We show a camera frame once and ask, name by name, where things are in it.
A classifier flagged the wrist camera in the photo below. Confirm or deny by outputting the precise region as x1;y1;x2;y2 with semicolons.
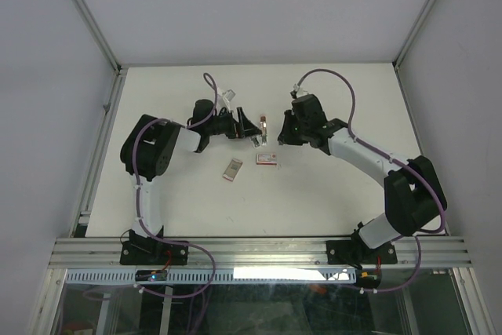
290;83;308;99
220;89;235;102

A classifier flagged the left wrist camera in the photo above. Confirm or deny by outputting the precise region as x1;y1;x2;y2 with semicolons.
220;89;235;102

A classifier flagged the staple box tray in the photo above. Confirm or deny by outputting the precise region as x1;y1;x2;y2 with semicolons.
223;158;243;182

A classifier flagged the white stapler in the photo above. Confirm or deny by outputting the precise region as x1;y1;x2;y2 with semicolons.
250;135;263;148

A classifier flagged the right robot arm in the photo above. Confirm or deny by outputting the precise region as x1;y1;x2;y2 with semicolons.
278;94;447;267

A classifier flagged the red white staple box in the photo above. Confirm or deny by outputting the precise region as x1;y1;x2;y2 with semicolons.
256;153;278;166

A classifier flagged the white slotted cable duct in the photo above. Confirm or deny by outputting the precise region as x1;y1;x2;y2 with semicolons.
66;267;356;286

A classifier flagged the aluminium frame post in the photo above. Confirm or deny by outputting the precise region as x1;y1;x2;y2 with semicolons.
49;0;122;73
393;0;438;71

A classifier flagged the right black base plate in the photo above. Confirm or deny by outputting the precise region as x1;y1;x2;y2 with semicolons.
326;239;398;268

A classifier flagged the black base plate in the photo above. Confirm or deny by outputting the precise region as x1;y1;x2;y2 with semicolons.
326;239;398;268
119;239;189;266

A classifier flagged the aluminium mounting rail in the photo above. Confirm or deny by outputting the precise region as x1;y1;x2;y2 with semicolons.
49;235;472;269

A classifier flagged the right aluminium frame post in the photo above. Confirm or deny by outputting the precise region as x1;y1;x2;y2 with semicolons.
393;0;438;71

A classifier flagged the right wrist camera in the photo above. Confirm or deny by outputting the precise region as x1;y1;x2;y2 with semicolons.
290;83;308;99

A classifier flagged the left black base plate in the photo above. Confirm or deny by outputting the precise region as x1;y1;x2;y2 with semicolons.
119;239;189;266

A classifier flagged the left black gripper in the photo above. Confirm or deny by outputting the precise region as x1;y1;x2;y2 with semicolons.
207;107;262;139

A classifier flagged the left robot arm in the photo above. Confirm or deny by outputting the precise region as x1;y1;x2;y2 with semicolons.
120;99;261;264

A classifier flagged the left aluminium frame post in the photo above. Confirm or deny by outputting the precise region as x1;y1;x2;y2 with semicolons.
49;0;122;73

